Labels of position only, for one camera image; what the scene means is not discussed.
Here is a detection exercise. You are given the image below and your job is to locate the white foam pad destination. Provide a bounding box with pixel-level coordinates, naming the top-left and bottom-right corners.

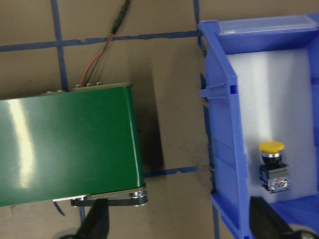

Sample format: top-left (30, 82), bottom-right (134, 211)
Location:
top-left (227, 49), bottom-right (318, 203)

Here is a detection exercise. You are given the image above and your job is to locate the red black conveyor wire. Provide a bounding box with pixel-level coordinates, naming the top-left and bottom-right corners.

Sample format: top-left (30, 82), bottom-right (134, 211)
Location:
top-left (80, 0), bottom-right (132, 86)

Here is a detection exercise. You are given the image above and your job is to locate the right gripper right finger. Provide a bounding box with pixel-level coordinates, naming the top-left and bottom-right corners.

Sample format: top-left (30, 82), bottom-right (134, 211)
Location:
top-left (249, 197), bottom-right (294, 239)

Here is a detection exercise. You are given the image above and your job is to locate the yellow push button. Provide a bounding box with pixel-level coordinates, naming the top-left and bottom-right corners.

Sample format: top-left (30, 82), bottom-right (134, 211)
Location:
top-left (259, 141), bottom-right (290, 194)

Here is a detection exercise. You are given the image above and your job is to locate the blue destination bin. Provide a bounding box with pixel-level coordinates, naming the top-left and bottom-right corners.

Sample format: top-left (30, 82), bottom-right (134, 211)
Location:
top-left (198, 13), bottom-right (319, 239)

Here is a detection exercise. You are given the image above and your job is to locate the green conveyor belt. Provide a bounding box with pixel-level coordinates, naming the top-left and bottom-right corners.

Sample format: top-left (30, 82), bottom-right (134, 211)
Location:
top-left (0, 83), bottom-right (145, 206)

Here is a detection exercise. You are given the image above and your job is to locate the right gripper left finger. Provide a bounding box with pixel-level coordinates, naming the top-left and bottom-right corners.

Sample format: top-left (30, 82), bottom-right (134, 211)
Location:
top-left (75, 199), bottom-right (110, 239)

